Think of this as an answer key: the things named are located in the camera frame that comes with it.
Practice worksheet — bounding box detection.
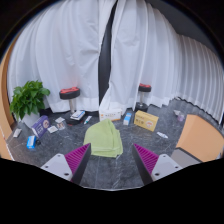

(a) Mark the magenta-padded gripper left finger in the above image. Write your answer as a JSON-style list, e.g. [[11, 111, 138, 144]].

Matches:
[[40, 143, 92, 185]]

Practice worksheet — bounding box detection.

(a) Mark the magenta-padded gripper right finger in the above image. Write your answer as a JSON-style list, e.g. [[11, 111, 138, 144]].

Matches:
[[131, 143, 183, 186]]

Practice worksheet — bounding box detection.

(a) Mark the green towel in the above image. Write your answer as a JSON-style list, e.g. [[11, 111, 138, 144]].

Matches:
[[83, 118, 124, 158]]

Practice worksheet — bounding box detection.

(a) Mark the small white sachet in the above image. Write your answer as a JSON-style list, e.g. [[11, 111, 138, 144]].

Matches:
[[156, 131, 169, 139]]

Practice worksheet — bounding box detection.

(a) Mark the small blue box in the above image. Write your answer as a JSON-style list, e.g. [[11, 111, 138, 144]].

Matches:
[[26, 134, 38, 150]]

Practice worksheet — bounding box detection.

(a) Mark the white printed card packet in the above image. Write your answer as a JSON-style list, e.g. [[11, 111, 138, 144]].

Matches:
[[47, 125, 59, 134]]

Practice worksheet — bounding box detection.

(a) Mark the clear plastic card packet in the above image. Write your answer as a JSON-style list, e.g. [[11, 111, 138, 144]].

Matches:
[[55, 121, 67, 131]]

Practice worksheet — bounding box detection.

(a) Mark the purple cardboard box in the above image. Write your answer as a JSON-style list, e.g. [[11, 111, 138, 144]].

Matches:
[[31, 114, 51, 139]]

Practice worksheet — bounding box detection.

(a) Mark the orange grey chair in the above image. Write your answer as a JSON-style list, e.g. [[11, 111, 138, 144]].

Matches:
[[169, 114, 224, 164]]

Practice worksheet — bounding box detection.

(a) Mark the yellow cardboard box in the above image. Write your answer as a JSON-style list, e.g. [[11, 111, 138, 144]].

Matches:
[[133, 110, 160, 133]]

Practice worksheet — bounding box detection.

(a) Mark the small translucent cup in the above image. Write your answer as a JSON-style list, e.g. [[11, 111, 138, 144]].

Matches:
[[173, 109, 186, 123]]

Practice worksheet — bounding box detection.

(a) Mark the white flat packet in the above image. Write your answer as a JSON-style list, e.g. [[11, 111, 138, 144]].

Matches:
[[12, 128, 23, 139]]

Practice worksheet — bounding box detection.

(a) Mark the white blue flat box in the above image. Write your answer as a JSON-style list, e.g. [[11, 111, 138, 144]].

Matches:
[[69, 110, 86, 122]]

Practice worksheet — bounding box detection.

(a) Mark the small blue white carton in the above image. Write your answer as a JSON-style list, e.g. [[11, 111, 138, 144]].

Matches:
[[122, 112, 133, 126]]

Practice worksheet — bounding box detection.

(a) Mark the green potted plant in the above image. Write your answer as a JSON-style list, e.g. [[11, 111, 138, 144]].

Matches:
[[9, 79, 51, 129]]

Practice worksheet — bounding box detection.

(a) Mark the large black red stool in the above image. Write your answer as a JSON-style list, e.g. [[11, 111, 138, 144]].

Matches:
[[59, 86, 82, 126]]

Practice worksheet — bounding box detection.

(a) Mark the white orange tissue box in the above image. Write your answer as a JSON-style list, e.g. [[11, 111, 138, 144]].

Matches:
[[98, 107, 124, 123]]

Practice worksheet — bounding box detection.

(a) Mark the small black red stool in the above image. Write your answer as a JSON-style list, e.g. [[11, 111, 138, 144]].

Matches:
[[134, 83, 152, 113]]

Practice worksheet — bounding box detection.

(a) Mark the pleated white curtain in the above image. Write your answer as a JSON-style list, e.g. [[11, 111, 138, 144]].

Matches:
[[98, 0, 224, 123]]

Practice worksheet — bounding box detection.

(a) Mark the wide white curtain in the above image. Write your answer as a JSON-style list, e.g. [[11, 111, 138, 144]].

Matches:
[[7, 0, 118, 114]]

